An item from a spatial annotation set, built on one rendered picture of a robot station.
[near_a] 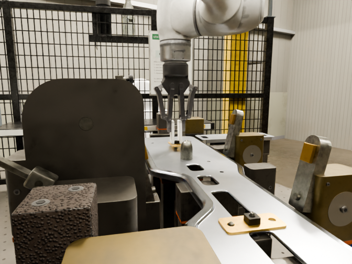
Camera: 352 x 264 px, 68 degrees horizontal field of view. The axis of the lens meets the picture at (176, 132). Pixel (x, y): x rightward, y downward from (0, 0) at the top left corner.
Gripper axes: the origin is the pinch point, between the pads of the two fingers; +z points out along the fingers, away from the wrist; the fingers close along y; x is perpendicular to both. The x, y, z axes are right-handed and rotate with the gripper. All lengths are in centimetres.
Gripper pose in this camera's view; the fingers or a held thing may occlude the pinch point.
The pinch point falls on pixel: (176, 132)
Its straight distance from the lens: 79.0
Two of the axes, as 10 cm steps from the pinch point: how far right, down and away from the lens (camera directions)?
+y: 9.8, -0.4, 2.1
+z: 0.1, 9.9, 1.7
